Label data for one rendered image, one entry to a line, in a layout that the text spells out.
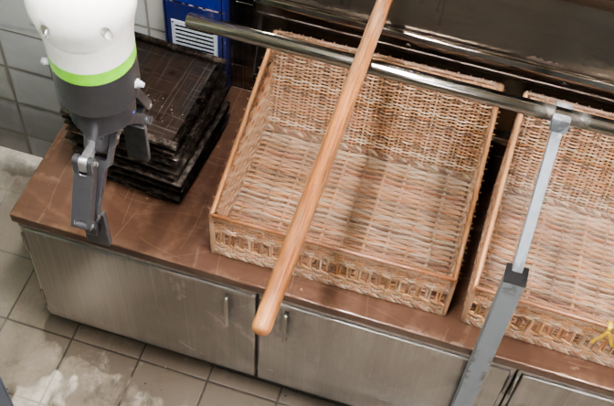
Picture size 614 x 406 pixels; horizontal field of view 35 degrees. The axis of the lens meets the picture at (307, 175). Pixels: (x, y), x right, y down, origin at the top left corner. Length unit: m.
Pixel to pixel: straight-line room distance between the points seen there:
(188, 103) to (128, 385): 0.88
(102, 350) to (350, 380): 0.73
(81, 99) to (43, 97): 1.90
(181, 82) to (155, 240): 0.37
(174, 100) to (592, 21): 0.93
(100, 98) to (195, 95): 1.20
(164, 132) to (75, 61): 1.18
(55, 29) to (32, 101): 2.02
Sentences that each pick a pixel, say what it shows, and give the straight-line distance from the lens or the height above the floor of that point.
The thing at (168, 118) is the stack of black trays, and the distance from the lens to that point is 2.21.
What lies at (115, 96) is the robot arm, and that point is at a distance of 1.06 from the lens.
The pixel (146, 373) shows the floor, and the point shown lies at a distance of 2.77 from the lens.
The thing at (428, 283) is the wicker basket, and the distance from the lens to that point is 2.11.
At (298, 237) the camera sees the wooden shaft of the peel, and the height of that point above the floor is 1.21.
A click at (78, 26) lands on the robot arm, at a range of 0.96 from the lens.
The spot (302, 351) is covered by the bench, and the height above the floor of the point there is 0.32.
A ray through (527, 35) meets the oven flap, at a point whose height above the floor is 1.00.
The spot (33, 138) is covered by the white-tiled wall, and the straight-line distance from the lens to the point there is 3.15.
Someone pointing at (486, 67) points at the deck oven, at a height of 0.87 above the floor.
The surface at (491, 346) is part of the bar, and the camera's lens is 2.05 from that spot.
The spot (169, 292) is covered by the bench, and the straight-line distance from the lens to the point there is 2.39.
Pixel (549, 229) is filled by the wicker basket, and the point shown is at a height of 0.59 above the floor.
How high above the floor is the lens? 2.49
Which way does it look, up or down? 53 degrees down
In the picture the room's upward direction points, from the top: 5 degrees clockwise
